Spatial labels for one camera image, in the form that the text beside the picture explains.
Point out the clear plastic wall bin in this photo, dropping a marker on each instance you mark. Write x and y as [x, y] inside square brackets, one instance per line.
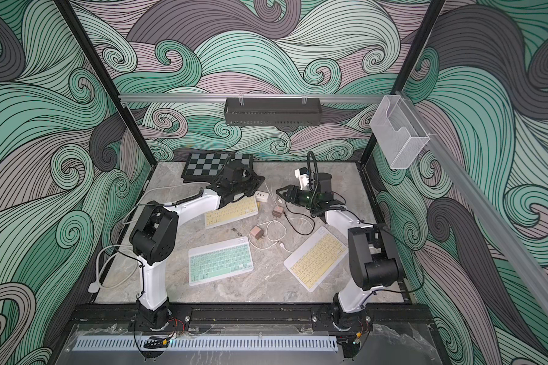
[398, 131]

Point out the black wall tray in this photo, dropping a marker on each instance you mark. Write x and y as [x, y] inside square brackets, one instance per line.
[279, 112]

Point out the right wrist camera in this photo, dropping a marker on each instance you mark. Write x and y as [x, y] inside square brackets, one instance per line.
[304, 178]

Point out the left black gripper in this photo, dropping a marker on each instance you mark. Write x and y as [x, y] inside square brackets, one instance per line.
[255, 180]

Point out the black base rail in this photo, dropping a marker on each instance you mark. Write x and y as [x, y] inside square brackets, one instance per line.
[200, 317]

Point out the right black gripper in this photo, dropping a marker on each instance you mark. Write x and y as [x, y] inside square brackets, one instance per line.
[290, 192]

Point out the black chessboard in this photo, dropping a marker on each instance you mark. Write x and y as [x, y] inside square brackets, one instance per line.
[204, 167]

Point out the yellow keyboard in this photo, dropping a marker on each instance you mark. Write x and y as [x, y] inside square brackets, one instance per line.
[235, 211]
[313, 261]

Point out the white slotted cable duct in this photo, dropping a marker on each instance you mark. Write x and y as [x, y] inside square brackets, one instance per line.
[209, 343]

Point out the white power strip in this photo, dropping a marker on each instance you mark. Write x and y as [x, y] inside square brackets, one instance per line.
[261, 196]

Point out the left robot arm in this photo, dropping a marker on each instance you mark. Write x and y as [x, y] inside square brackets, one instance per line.
[153, 238]

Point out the green wireless keyboard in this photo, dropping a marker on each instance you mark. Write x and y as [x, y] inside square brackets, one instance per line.
[218, 261]

